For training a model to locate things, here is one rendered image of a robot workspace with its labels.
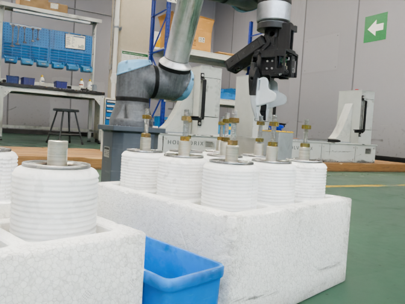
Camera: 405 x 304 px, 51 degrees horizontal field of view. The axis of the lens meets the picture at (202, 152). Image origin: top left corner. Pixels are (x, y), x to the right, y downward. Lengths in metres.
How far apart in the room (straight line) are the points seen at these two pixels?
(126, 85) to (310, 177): 0.78
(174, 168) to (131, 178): 0.13
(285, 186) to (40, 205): 0.45
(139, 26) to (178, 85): 6.11
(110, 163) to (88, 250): 0.97
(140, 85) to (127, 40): 6.02
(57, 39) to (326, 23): 4.44
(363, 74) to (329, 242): 6.26
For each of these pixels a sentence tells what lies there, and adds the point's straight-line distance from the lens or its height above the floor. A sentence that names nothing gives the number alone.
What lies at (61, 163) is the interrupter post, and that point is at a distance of 0.51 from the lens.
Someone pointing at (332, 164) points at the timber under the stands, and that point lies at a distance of 4.02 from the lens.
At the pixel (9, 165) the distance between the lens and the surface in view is 0.70.
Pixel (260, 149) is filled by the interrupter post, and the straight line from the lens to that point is 0.96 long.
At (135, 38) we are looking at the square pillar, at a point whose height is 1.78.
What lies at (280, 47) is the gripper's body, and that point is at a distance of 0.96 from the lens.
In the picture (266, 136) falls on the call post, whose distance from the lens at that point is 1.13.
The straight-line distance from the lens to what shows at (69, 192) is 0.48.
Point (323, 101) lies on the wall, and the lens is 7.55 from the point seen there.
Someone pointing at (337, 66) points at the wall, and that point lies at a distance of 7.46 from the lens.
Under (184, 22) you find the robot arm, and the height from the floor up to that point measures 0.65.
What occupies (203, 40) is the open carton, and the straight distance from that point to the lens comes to 6.43.
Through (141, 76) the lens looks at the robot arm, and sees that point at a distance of 1.45.
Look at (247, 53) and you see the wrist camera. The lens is 0.99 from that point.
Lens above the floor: 0.30
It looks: 3 degrees down
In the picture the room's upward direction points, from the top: 4 degrees clockwise
